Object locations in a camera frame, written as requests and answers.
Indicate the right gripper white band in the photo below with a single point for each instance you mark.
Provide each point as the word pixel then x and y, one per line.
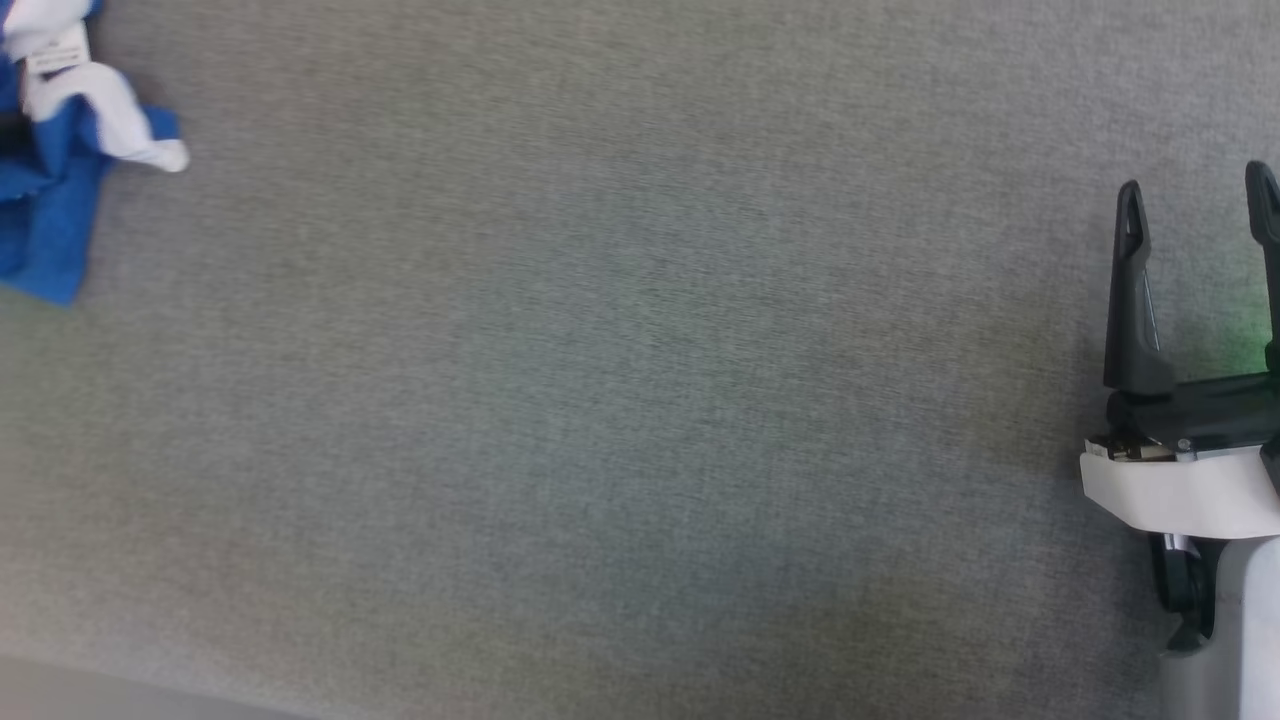
pixel 1190 470

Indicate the blue shorts with white stripe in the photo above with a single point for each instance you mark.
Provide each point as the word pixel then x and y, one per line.
pixel 50 170

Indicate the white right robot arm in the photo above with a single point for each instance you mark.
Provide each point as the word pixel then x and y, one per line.
pixel 1245 640

